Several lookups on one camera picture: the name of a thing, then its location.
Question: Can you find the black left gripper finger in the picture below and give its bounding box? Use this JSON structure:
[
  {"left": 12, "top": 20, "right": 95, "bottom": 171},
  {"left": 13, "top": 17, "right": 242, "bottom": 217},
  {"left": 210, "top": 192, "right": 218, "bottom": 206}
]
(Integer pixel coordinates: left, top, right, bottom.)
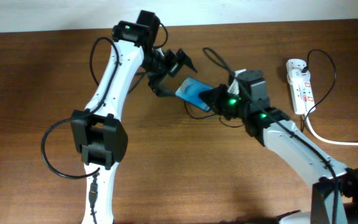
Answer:
[
  {"left": 148, "top": 74, "right": 175, "bottom": 97},
  {"left": 175, "top": 49, "right": 198, "bottom": 73}
]

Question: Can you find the black USB charging cable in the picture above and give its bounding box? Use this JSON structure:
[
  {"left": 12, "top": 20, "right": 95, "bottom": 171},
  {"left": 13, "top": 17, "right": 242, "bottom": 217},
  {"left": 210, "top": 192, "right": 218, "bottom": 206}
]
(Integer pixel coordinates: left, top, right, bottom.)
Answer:
[{"left": 183, "top": 49, "right": 337, "bottom": 133}]

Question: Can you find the blue Galaxy smartphone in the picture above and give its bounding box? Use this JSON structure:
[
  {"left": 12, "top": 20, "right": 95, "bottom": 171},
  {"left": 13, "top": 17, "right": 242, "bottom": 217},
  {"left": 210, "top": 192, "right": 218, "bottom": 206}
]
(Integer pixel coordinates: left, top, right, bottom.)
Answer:
[{"left": 175, "top": 77, "right": 213, "bottom": 112}]

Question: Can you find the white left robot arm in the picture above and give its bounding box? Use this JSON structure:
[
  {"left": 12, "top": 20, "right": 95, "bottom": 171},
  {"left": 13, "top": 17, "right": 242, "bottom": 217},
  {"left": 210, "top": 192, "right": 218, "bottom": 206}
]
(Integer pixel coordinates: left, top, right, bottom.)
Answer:
[{"left": 71, "top": 11, "right": 195, "bottom": 223}]

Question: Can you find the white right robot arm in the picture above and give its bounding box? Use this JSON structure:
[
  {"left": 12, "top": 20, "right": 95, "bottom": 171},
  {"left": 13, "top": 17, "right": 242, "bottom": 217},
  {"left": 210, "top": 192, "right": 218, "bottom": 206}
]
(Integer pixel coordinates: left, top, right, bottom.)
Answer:
[{"left": 199, "top": 70, "right": 358, "bottom": 223}]

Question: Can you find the black USB charger plug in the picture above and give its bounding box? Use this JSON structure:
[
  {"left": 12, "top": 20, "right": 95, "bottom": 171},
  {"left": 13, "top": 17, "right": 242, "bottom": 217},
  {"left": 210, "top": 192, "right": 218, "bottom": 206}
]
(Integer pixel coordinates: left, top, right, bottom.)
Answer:
[{"left": 301, "top": 66, "right": 309, "bottom": 73}]

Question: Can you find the white power strip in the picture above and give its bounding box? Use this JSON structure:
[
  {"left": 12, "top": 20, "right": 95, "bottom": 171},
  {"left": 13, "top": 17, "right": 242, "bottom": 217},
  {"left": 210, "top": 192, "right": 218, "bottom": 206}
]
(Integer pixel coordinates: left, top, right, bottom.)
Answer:
[{"left": 286, "top": 58, "right": 315, "bottom": 115}]

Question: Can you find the white power strip cord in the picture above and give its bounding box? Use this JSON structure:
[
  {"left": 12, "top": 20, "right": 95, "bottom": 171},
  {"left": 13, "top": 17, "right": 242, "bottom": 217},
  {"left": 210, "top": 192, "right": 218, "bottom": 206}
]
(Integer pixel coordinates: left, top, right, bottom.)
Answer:
[{"left": 304, "top": 113, "right": 358, "bottom": 148}]

